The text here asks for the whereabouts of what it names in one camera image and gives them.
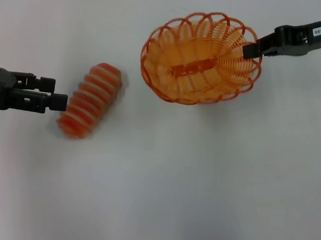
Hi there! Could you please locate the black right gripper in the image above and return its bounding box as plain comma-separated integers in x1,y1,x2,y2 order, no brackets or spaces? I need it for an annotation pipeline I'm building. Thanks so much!
241,4,321,65

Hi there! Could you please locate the orange white striped toy bread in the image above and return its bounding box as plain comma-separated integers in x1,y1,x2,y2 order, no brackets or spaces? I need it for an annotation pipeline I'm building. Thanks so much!
54,59,125,144

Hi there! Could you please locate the orange plastic wire basket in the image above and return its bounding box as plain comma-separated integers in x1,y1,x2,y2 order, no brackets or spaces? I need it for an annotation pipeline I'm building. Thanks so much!
137,6,267,111

